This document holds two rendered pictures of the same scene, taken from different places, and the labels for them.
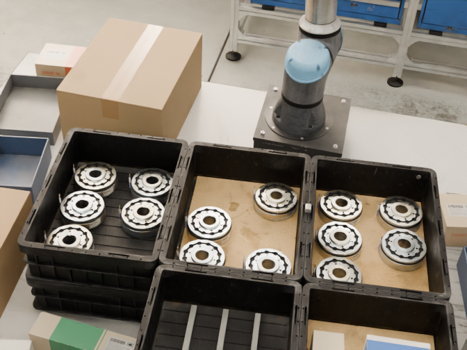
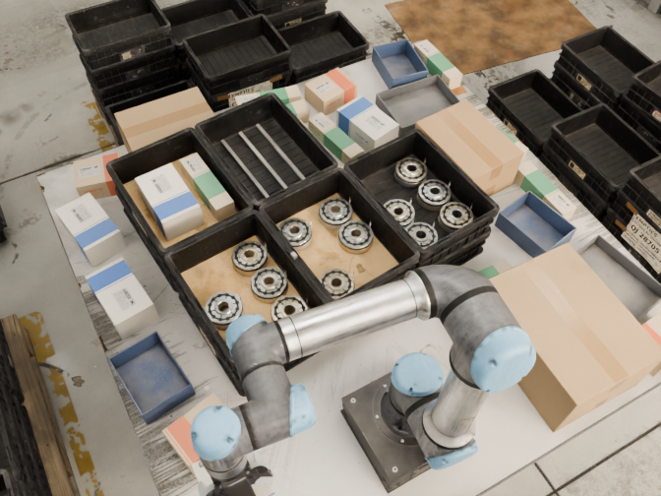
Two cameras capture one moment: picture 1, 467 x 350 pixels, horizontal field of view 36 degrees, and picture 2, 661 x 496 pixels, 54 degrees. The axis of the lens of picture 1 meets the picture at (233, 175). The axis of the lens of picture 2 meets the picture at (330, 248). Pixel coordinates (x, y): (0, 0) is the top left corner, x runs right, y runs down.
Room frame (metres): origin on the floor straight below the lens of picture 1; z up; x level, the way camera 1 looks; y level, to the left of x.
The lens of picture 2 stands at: (1.98, -0.75, 2.42)
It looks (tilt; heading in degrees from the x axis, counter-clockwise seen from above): 55 degrees down; 139
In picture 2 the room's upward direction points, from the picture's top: 2 degrees clockwise
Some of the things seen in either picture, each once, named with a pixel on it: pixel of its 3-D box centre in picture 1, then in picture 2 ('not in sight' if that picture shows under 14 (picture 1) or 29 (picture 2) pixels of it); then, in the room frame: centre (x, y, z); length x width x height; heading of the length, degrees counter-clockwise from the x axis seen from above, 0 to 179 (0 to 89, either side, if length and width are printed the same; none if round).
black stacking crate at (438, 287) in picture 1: (370, 239); (247, 292); (1.14, -0.32, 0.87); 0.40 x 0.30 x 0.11; 175
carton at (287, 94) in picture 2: not in sight; (268, 101); (0.43, 0.25, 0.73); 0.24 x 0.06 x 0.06; 68
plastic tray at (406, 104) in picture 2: not in sight; (419, 104); (0.79, 0.69, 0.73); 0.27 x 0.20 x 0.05; 76
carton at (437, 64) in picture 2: not in sight; (437, 65); (0.66, 0.90, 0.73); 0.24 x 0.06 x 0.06; 171
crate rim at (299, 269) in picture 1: (240, 207); (337, 233); (1.16, -0.02, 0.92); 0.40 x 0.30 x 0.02; 175
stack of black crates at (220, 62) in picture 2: not in sight; (241, 84); (-0.07, 0.44, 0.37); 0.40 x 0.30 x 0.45; 80
